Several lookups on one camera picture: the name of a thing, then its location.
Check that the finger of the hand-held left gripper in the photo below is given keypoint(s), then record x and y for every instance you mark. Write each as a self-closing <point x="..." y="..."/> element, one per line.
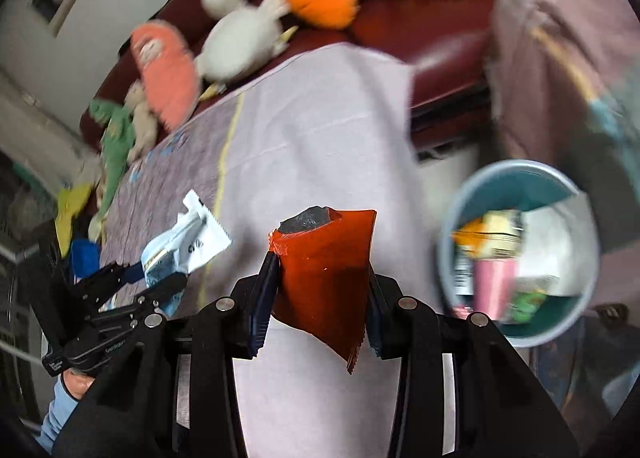
<point x="107" y="283"/>
<point x="145" y="300"/>

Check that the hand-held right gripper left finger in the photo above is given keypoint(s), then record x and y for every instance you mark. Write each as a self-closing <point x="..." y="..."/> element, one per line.
<point x="262" y="298"/>

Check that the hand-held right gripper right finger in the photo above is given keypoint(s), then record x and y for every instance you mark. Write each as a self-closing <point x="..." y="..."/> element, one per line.
<point x="375" y="318"/>

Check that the red snack packet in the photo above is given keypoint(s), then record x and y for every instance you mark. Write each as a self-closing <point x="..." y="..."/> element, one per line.
<point x="325" y="278"/>

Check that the white blue wrapper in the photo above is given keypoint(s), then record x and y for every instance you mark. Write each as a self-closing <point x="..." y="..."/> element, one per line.
<point x="195" y="243"/>

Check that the blue plastic bin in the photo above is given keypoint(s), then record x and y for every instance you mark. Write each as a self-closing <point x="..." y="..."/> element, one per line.
<point x="505" y="188"/>

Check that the person's left forearm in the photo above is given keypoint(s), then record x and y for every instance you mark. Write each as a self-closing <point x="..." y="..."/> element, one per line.
<point x="55" y="418"/>

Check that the person's left hand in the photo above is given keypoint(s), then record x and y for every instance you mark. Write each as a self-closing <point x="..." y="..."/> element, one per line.
<point x="77" y="385"/>

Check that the yellow plush toy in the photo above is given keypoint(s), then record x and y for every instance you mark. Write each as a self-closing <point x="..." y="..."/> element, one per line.
<point x="70" y="213"/>

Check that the pink packet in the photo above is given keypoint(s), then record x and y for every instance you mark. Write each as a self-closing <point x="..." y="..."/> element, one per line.
<point x="492" y="288"/>

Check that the green dinosaur plush toy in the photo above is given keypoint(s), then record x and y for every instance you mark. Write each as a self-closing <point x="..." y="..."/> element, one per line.
<point x="117" y="138"/>

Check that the green packet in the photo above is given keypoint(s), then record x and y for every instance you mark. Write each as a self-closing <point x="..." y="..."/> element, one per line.
<point x="527" y="305"/>

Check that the pink tablecloth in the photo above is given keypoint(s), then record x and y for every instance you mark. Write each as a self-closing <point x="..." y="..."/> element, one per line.
<point x="325" y="148"/>

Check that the beige plush toy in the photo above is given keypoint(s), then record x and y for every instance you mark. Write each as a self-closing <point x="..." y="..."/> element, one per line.
<point x="142" y="123"/>

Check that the pink plush toy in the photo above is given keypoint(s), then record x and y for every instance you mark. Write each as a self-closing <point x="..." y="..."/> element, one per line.
<point x="167" y="73"/>

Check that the white goose plush toy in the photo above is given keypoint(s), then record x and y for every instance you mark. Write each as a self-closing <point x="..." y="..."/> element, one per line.
<point x="240" y="43"/>

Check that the maroon leather sofa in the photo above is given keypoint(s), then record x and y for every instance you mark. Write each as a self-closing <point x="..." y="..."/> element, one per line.
<point x="440" y="33"/>

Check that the striped blanket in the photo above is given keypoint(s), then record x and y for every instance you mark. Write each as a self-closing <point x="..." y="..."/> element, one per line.
<point x="550" y="38"/>

